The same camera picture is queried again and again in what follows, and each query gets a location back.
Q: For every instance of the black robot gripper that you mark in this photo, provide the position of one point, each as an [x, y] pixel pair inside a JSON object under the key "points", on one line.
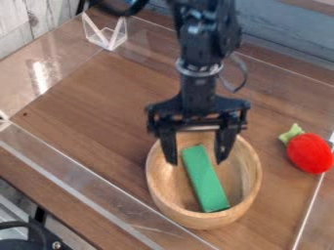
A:
{"points": [[197, 107]]}

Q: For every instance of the green rectangular block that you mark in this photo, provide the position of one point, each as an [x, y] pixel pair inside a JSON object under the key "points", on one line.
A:
{"points": [[208, 190]]}

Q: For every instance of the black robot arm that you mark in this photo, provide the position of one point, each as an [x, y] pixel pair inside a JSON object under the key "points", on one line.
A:
{"points": [[209, 36]]}

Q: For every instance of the brown wooden bowl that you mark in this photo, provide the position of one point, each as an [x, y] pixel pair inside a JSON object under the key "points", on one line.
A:
{"points": [[171, 190]]}

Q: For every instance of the red plush strawberry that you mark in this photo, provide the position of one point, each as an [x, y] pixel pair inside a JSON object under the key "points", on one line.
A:
{"points": [[307, 150]]}

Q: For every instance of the black clamp with screw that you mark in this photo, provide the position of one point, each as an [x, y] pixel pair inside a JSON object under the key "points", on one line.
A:
{"points": [[41, 238]]}

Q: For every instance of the clear acrylic front wall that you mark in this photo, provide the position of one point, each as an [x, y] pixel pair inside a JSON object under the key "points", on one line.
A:
{"points": [[97, 210]]}

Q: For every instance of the clear acrylic corner bracket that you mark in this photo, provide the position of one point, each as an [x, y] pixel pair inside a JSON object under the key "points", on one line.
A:
{"points": [[108, 38]]}

